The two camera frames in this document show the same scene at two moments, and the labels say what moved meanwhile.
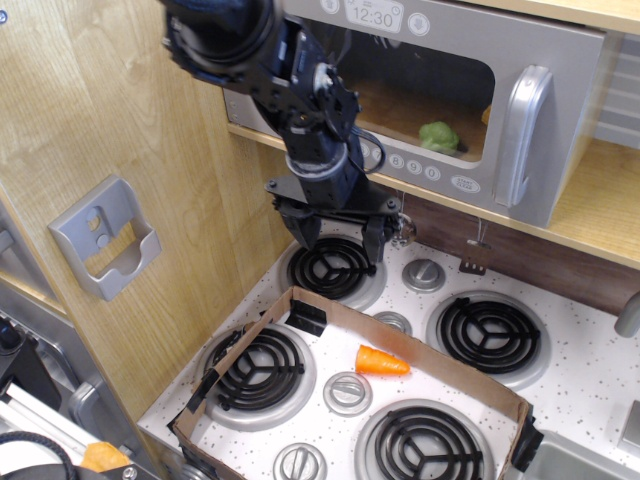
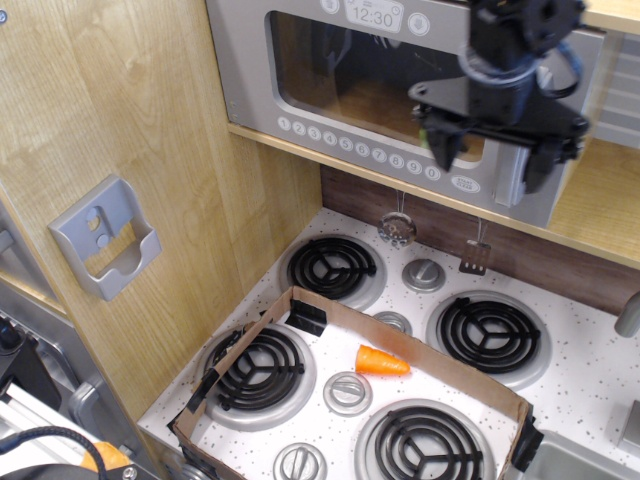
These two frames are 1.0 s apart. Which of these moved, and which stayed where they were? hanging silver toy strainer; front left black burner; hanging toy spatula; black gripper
Moved: black gripper
Stayed: hanging silver toy strainer; hanging toy spatula; front left black burner
